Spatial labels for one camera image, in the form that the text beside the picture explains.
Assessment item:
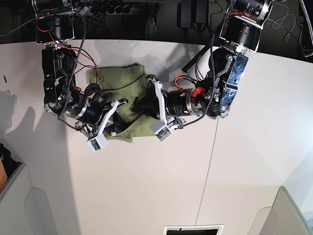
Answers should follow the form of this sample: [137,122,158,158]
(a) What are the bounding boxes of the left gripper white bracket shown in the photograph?
[132,76,186,130]

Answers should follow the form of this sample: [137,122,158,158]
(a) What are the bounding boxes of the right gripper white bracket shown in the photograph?
[73,98,129,141]

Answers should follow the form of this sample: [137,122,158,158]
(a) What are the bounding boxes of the green t-shirt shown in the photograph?
[99,64,156,143]

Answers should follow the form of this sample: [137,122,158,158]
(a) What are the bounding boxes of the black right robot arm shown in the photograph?
[31,0,125,139]

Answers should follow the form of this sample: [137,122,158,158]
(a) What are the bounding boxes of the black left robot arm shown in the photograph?
[132,0,272,133]

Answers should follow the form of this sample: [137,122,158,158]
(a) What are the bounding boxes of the black box under table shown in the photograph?
[177,0,209,29]

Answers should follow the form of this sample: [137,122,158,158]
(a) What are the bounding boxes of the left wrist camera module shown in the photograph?
[150,120,172,141]

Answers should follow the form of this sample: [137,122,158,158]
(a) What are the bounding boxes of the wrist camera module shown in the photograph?
[150,120,172,141]
[87,134,108,152]

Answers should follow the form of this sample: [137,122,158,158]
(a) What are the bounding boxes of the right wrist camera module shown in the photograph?
[87,134,108,152]

